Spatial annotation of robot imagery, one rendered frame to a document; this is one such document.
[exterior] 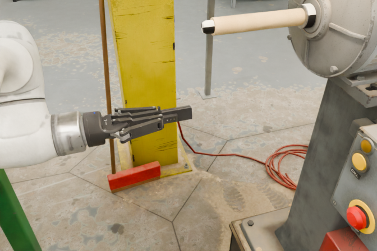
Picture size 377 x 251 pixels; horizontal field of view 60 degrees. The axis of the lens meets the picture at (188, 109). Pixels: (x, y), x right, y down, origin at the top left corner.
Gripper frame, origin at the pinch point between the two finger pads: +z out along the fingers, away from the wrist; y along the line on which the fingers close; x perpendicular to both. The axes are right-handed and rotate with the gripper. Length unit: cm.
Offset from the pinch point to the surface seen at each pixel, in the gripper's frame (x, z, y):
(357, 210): -8.2, 24.2, 31.1
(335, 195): -11.3, 25.8, 24.0
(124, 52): -9, -4, -85
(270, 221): -70, 42, -23
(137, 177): -83, -6, -86
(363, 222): -9.4, 24.4, 32.8
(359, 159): 0.4, 25.3, 28.1
